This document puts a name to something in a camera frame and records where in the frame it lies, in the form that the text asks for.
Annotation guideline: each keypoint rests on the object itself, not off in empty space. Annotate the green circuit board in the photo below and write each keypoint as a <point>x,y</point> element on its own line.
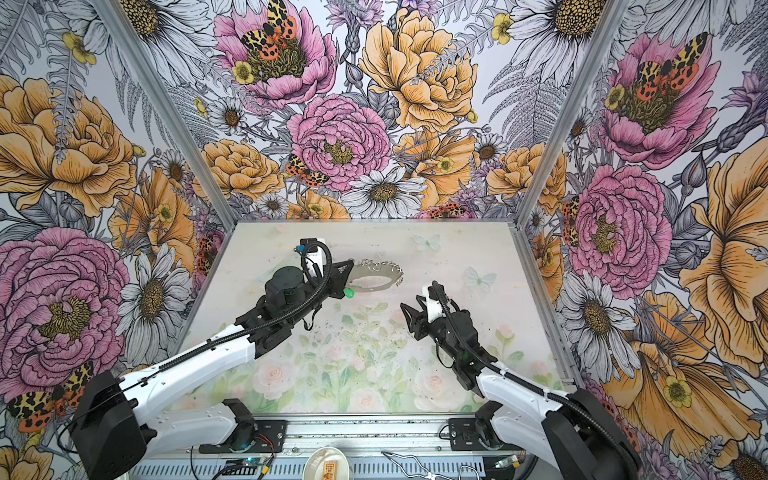
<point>249,466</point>

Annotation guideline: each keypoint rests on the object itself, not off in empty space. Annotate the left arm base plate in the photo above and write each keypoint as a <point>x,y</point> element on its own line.
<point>261,436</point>

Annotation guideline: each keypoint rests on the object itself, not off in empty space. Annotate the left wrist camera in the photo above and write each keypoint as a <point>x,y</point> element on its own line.
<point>312,257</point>

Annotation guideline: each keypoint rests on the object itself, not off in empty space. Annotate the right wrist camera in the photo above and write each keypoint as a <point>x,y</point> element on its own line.
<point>432,306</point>

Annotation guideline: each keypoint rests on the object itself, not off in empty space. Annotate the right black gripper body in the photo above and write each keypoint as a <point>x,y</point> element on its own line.
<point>435,331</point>

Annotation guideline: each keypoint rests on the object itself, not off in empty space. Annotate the aluminium front rail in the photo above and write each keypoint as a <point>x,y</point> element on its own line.
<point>360,435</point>

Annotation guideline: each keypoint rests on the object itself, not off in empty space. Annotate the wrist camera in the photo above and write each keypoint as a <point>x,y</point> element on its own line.
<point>432,306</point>
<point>312,257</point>

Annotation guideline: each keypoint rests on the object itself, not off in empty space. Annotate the white round dish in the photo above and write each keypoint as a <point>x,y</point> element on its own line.
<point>327,463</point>

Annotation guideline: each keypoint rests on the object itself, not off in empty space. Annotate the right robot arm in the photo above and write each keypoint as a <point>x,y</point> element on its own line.
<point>570,431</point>

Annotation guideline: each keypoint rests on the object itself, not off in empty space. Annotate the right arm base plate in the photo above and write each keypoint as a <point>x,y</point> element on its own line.
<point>471,434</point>

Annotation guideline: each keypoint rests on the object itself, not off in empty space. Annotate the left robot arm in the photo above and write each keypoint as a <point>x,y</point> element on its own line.
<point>120,421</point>

